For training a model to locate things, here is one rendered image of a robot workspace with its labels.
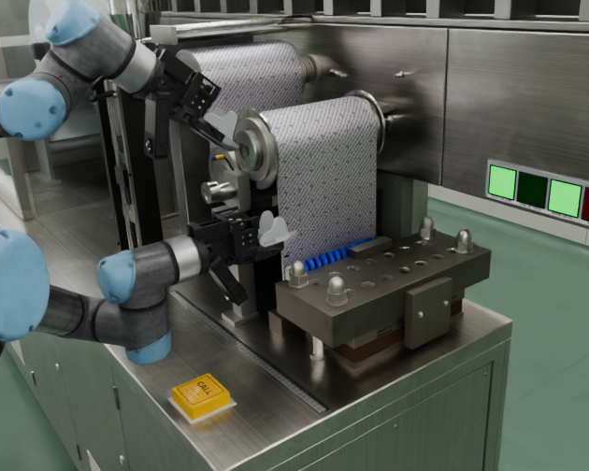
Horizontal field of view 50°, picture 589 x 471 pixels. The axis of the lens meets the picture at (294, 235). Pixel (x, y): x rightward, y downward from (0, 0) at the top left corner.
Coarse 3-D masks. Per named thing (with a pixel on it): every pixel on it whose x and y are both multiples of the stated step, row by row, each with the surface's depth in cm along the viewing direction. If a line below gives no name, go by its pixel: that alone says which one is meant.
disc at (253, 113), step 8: (240, 112) 114; (248, 112) 112; (256, 112) 110; (240, 120) 115; (256, 120) 111; (264, 120) 109; (264, 128) 109; (272, 136) 108; (272, 144) 109; (272, 152) 109; (272, 160) 110; (240, 168) 120; (272, 168) 111; (272, 176) 111; (256, 184) 116; (264, 184) 114
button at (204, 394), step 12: (192, 384) 103; (204, 384) 103; (216, 384) 103; (180, 396) 100; (192, 396) 100; (204, 396) 100; (216, 396) 100; (228, 396) 101; (192, 408) 97; (204, 408) 99; (216, 408) 100; (192, 420) 98
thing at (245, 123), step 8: (248, 120) 112; (376, 120) 123; (240, 128) 114; (248, 128) 112; (256, 128) 110; (264, 136) 109; (264, 144) 109; (264, 152) 110; (264, 160) 111; (264, 168) 111; (256, 176) 114; (264, 176) 112
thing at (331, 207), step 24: (336, 168) 119; (360, 168) 122; (288, 192) 113; (312, 192) 117; (336, 192) 120; (360, 192) 124; (288, 216) 115; (312, 216) 118; (336, 216) 122; (360, 216) 126; (312, 240) 120; (336, 240) 124; (360, 240) 128; (288, 264) 118
